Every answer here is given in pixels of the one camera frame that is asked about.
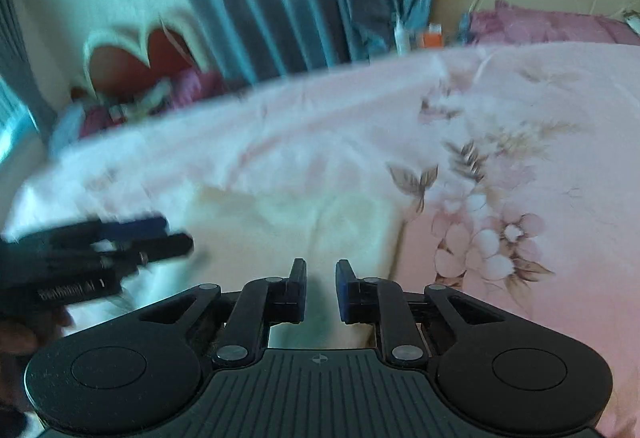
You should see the orange small container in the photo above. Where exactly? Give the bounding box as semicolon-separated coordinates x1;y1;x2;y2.
416;24;445;48

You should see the patterned item by headboard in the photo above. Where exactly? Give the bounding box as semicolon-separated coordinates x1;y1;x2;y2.
623;10;640;35

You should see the pink floral bed sheet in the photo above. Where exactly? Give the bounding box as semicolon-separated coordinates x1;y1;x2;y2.
3;43;639;437

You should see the white lotion bottle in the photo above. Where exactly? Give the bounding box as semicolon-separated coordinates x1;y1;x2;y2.
394;15;411;56

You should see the pile of clothes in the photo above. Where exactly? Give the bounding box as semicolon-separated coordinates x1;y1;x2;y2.
48;69;228;160

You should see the left hand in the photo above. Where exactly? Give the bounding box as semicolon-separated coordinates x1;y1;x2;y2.
1;308;74;416

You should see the purple pink pillow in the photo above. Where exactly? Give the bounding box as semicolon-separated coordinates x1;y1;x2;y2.
464;0;639;45

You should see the red heart shaped headboard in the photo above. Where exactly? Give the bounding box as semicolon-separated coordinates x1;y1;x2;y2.
74;8;215;99

